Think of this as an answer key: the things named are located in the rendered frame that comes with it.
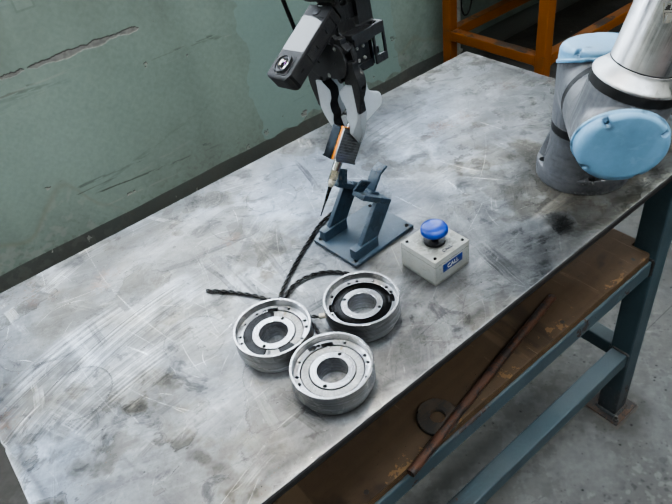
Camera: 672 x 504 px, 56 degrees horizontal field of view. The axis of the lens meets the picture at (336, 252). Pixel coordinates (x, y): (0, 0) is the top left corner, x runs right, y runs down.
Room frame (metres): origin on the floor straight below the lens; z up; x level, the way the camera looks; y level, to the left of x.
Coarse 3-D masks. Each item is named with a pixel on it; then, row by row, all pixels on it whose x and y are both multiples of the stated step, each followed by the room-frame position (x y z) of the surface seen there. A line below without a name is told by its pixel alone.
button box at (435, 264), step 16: (416, 240) 0.70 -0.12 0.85; (448, 240) 0.69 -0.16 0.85; (464, 240) 0.68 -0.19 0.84; (416, 256) 0.67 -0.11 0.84; (432, 256) 0.66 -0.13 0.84; (448, 256) 0.66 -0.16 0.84; (464, 256) 0.67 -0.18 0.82; (416, 272) 0.68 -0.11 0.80; (432, 272) 0.65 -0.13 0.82; (448, 272) 0.66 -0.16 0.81
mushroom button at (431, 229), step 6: (426, 222) 0.70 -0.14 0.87; (432, 222) 0.70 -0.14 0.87; (438, 222) 0.69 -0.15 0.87; (444, 222) 0.69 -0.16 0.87; (420, 228) 0.69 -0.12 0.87; (426, 228) 0.69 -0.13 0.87; (432, 228) 0.68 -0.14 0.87; (438, 228) 0.68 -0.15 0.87; (444, 228) 0.68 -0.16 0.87; (426, 234) 0.68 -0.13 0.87; (432, 234) 0.67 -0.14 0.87; (438, 234) 0.67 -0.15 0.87; (444, 234) 0.67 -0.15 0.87; (432, 240) 0.69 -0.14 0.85
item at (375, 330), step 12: (348, 276) 0.65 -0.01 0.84; (360, 276) 0.65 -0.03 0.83; (372, 276) 0.65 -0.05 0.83; (384, 276) 0.64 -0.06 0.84; (336, 288) 0.64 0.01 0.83; (396, 288) 0.61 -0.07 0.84; (324, 300) 0.61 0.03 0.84; (348, 300) 0.62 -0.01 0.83; (360, 300) 0.63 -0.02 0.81; (372, 300) 0.62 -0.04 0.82; (396, 300) 0.59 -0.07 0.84; (324, 312) 0.60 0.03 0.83; (348, 312) 0.59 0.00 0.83; (372, 312) 0.59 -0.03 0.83; (396, 312) 0.58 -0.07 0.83; (336, 324) 0.57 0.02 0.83; (348, 324) 0.56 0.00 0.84; (360, 324) 0.56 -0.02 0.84; (372, 324) 0.55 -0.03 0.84; (384, 324) 0.56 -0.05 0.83; (360, 336) 0.55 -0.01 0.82; (372, 336) 0.55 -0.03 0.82
